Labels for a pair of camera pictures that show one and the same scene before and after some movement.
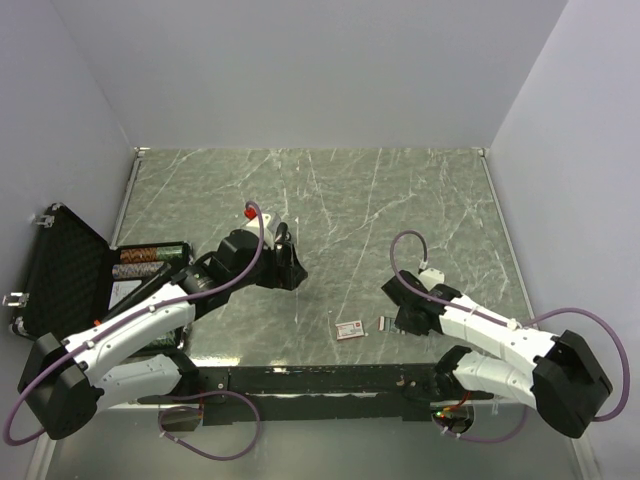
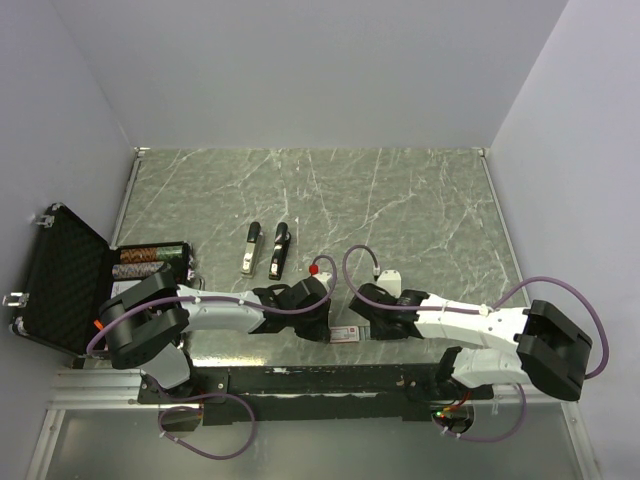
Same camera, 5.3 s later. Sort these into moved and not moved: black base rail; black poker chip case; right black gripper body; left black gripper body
Moved: right black gripper body; left black gripper body
Not moved: black base rail; black poker chip case
